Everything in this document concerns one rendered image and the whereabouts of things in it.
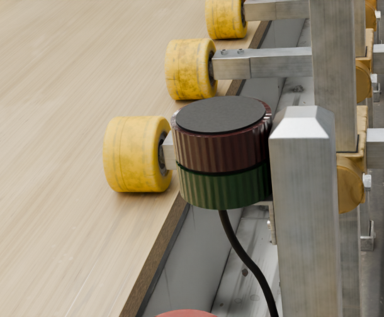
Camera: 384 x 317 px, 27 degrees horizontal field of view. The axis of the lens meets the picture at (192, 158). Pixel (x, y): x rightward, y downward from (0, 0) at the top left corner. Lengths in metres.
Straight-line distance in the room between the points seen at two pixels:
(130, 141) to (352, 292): 0.27
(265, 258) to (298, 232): 0.74
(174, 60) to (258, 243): 0.37
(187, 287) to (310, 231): 0.53
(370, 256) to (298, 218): 0.60
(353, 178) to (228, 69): 0.36
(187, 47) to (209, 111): 0.56
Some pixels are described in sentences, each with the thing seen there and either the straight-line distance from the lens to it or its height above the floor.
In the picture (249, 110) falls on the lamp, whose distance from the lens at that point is 0.47.
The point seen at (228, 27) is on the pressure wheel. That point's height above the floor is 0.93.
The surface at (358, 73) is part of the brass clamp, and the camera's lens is 0.94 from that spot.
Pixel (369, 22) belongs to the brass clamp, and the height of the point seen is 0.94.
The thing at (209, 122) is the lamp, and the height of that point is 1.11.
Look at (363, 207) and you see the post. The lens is 1.05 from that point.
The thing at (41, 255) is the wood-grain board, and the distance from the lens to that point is 0.77.
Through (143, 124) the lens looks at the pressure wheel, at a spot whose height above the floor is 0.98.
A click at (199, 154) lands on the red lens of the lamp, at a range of 0.45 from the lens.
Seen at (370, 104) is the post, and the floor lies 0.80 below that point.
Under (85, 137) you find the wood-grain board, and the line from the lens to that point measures 1.00.
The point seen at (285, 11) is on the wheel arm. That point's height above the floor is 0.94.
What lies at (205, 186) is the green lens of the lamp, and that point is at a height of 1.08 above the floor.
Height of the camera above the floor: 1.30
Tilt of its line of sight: 26 degrees down
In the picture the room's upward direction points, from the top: 8 degrees counter-clockwise
